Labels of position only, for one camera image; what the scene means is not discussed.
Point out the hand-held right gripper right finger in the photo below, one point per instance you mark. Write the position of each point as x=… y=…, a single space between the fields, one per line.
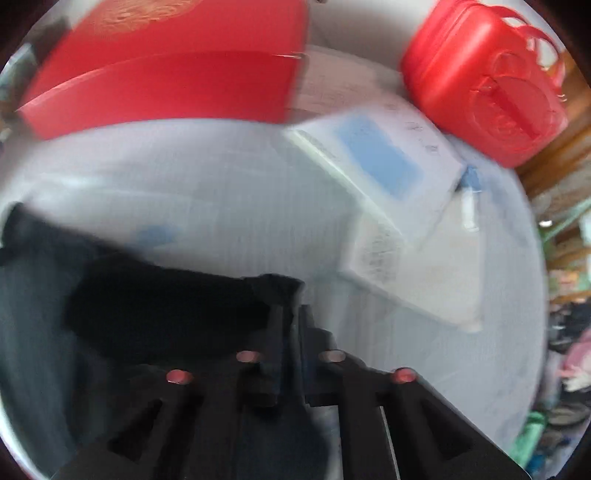
x=307 y=332

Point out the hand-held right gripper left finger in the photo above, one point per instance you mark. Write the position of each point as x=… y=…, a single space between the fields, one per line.
x=272 y=332

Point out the dark navy garment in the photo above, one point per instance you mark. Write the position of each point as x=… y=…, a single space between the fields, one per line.
x=138 y=314

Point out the white flat package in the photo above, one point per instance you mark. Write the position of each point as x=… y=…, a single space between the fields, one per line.
x=415 y=267

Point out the white box with blue label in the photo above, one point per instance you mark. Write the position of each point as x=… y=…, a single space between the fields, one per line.
x=374 y=166

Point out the white paper sheet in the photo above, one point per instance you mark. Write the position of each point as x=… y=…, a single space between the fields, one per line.
x=332 y=87

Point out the red gift box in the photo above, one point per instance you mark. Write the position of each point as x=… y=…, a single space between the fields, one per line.
x=161 y=69

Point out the red plastic container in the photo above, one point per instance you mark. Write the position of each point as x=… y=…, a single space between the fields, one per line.
x=480 y=87

